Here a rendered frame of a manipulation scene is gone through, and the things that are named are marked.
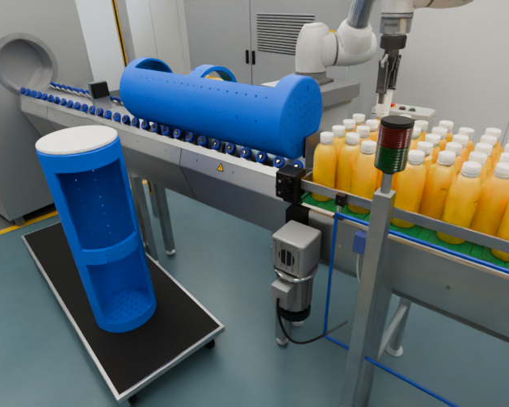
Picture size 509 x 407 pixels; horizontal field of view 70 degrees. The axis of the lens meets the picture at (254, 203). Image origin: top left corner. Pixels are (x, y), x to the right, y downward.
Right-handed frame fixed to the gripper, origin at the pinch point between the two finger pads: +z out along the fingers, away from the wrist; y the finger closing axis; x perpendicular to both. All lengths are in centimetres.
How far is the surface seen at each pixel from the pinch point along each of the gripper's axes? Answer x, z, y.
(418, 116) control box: 8.9, 6.2, -11.3
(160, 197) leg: -121, 71, 8
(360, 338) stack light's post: 21, 50, 51
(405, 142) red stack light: 23, -7, 50
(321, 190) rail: -3.2, 18.9, 33.6
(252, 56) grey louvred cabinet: -182, 20, -159
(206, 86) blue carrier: -58, -3, 24
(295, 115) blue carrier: -22.7, 3.6, 18.0
